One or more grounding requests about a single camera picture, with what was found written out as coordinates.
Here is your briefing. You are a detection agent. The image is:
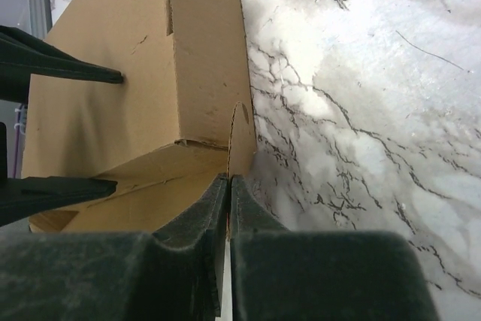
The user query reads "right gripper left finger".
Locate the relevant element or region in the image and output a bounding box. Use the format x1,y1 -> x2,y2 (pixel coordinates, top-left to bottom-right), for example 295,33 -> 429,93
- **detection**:
153,174 -> 229,261

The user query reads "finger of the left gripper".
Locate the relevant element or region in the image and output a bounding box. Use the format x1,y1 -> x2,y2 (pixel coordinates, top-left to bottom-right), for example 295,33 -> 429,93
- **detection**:
1,26 -> 123,103
1,177 -> 117,226

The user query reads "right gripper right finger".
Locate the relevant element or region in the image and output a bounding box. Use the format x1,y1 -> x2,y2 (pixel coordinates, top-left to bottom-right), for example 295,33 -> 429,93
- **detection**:
229,175 -> 291,246

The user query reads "brown cardboard box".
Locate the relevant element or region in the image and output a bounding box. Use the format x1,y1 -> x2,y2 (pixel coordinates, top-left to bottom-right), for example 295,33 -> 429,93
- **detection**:
22,0 -> 256,232

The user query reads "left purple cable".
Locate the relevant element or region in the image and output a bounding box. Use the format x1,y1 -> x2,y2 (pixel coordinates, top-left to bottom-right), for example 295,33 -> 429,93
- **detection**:
13,106 -> 29,179

